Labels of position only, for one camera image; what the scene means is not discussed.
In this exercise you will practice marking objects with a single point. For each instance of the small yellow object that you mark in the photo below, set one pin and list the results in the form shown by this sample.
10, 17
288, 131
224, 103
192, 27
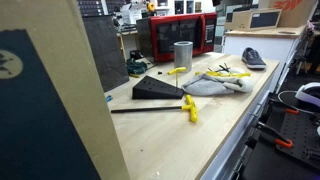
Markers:
134, 75

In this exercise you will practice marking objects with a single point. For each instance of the small blue object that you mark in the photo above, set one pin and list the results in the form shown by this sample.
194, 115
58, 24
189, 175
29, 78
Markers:
109, 98

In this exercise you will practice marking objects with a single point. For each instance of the black wedge hex key stand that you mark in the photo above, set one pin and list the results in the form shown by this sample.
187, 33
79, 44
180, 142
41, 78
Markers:
151, 90

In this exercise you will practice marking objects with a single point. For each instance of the small black part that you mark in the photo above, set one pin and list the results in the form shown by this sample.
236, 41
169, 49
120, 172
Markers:
160, 72

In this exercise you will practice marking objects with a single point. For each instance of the grey metal cylinder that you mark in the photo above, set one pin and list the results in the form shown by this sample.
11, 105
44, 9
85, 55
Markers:
183, 56

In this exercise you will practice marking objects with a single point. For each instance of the grey cloth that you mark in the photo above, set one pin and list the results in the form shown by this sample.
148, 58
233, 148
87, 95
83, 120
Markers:
206, 86

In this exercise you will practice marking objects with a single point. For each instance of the red microwave oven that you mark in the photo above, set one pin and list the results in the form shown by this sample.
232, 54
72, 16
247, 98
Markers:
166, 36

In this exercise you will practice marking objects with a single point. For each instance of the wooden side table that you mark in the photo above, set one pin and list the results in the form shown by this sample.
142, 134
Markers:
122, 43

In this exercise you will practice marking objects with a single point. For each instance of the black fabric panel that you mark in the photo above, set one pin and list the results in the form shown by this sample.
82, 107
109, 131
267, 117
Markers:
105, 53

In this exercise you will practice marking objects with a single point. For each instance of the yellow black pliers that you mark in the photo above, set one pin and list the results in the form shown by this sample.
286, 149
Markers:
233, 75

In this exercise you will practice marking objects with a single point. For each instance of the large cardboard box blue print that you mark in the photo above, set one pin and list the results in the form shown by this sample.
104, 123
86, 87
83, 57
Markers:
83, 100

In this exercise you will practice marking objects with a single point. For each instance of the white background device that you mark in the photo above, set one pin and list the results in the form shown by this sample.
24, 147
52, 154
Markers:
130, 13

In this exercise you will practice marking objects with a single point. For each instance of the yellow background tool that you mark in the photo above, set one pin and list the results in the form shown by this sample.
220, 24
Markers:
151, 7

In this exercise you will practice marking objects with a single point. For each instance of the grey sneaker shoe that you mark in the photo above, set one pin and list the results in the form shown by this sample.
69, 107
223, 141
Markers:
253, 59

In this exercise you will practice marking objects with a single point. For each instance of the flat cardboard box dark panel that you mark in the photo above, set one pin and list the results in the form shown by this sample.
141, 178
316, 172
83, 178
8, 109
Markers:
240, 21

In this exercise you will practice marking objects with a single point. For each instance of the black storage drawers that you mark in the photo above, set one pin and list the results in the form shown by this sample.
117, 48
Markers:
90, 7

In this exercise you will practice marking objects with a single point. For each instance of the white cabinet wooden top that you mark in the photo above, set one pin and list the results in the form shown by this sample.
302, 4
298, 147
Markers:
263, 45

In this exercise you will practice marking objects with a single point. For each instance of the black clamp orange tip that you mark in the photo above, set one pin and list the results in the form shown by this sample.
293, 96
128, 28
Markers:
291, 111
283, 142

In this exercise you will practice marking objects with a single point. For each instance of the black pegboard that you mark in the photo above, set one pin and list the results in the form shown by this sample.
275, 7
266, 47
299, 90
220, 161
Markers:
300, 133

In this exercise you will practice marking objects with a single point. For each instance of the white headset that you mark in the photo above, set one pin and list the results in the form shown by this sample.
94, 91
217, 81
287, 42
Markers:
310, 95

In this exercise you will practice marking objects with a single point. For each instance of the cardboard box red print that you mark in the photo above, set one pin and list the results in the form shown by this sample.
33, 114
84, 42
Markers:
296, 13

